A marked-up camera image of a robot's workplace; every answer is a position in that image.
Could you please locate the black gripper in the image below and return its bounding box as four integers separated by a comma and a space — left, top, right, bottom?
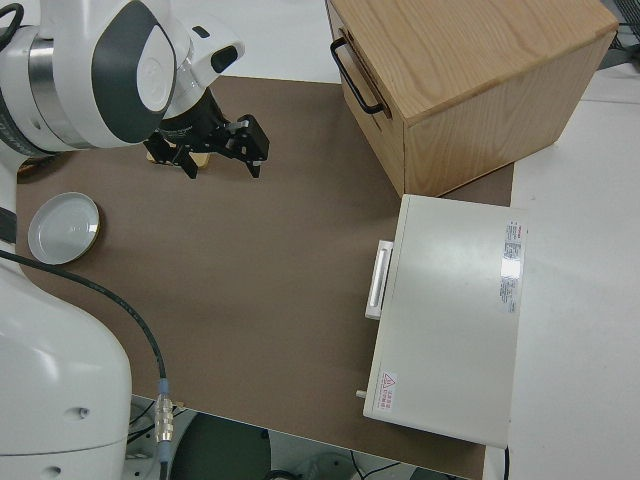
143, 93, 272, 180

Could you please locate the gray round plate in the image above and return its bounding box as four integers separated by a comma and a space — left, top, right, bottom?
27, 192, 104, 265

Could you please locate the wooden mug rack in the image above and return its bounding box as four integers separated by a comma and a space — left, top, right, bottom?
144, 151, 211, 170

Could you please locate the brown table mat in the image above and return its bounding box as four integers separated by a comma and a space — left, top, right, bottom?
14, 74, 516, 480

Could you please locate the wooden drawer box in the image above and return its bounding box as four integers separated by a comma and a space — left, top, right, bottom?
325, 0, 619, 200

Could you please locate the white toaster oven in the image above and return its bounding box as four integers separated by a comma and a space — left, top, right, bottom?
355, 193, 530, 449

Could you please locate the black metal drawer handle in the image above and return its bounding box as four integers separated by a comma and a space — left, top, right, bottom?
329, 38, 386, 115

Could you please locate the oven door handle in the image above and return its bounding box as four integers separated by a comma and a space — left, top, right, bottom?
364, 239, 396, 321

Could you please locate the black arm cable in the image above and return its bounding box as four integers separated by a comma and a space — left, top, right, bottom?
0, 249, 176, 480

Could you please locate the dark gray pedestal plate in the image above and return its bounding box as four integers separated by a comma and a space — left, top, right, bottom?
177, 409, 271, 480

